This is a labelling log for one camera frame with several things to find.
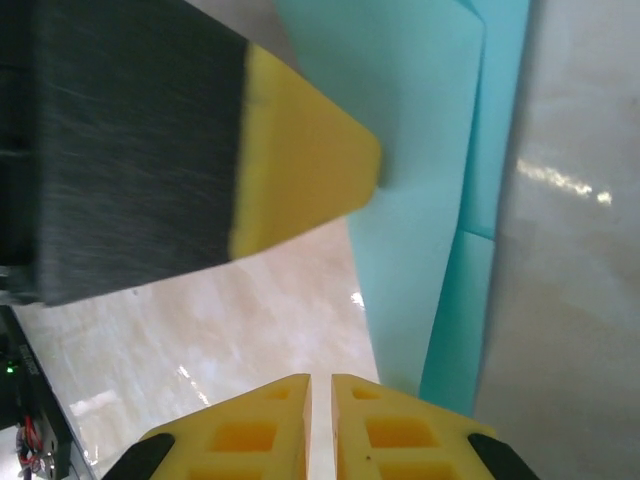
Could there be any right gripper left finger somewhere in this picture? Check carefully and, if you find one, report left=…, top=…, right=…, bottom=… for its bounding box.
left=102, top=372, right=313, bottom=480

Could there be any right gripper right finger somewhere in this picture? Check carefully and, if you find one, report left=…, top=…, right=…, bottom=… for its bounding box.
left=329, top=372, right=542, bottom=480

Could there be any teal square paper sheet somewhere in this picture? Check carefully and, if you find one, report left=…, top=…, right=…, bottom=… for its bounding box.
left=272, top=0, right=531, bottom=419

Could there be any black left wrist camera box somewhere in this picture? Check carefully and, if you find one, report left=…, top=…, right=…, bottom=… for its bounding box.
left=0, top=302, right=76, bottom=480

